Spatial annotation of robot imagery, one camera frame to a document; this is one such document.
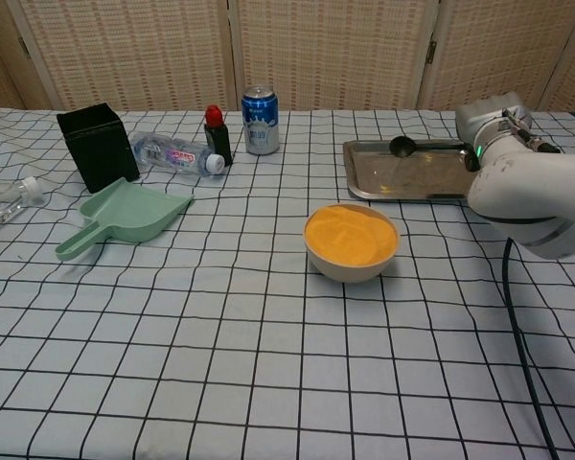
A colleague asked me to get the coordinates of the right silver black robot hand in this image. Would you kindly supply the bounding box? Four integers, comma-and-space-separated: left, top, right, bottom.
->
454, 91, 533, 173

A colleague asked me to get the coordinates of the black spoon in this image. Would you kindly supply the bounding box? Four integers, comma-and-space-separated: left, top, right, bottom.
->
389, 135, 471, 159

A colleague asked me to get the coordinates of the orange bowl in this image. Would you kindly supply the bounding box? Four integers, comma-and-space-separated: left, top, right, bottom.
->
303, 202, 402, 284

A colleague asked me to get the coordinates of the stainless steel tray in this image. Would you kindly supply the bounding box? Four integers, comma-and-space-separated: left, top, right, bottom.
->
342, 138, 483, 202

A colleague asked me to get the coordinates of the blue drink can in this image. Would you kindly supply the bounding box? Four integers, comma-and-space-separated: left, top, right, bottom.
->
241, 86, 281, 156

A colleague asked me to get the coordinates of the dark sauce bottle red cap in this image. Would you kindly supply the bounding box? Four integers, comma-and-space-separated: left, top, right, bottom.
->
203, 103, 234, 168

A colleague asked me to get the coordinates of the clear bottle pink label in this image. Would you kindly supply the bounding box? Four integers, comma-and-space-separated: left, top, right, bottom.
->
129, 130, 227, 177

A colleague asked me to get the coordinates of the blue checked tablecloth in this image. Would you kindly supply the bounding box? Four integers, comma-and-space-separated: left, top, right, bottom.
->
0, 108, 575, 460

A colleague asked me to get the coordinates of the green plastic dustpan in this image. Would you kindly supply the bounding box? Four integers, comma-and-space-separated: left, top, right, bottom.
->
55, 176, 196, 263

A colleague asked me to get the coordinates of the woven folding screen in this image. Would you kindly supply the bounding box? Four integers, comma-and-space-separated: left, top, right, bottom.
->
0, 0, 575, 114

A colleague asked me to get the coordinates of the black square box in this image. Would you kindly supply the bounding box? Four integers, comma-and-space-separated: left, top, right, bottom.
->
56, 102, 141, 195

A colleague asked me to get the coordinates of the clear bottle green label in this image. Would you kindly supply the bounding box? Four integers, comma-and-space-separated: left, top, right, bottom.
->
0, 175, 46, 241

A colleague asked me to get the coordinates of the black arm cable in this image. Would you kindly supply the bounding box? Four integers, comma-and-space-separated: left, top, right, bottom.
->
501, 236, 560, 460

